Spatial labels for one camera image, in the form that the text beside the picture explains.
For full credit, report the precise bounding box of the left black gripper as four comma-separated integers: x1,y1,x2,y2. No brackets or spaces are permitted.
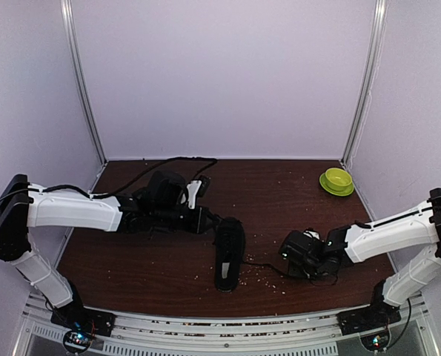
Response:
153,205,219,234

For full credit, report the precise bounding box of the black sneaker shoe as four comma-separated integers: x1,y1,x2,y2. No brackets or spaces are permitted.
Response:
214,217,245,292

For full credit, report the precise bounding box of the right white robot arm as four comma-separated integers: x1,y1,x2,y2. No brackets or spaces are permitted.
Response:
279,188,441,328

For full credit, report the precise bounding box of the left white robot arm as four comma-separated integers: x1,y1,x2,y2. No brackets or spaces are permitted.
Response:
0,171,219,329

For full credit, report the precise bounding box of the green bowl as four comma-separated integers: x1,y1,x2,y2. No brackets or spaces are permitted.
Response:
319,168,354,197

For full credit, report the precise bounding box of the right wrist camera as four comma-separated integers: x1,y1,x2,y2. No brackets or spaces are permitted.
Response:
303,230,320,240

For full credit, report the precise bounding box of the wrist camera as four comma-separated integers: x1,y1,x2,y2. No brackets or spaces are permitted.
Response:
303,230,320,240
181,175,210,209

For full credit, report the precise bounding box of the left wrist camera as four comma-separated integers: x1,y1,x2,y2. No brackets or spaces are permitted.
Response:
181,175,210,209

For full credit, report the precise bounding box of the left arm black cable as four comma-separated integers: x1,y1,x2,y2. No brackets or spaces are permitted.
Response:
0,156,219,253

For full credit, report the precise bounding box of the front aluminium rail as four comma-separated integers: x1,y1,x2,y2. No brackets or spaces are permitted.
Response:
10,293,441,355

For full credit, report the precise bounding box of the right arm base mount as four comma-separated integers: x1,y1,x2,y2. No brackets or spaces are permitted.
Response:
337,307,401,352

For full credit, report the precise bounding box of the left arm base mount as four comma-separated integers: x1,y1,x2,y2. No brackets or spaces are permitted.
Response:
50,309,116,355

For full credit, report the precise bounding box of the right aluminium frame post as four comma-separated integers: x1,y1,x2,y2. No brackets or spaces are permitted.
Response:
341,0,388,168

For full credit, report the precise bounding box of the aluminium frame post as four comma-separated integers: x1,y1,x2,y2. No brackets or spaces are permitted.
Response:
59,0,108,166
341,0,388,168

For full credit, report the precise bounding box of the left aluminium frame post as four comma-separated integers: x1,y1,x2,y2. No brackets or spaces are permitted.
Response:
59,0,108,166

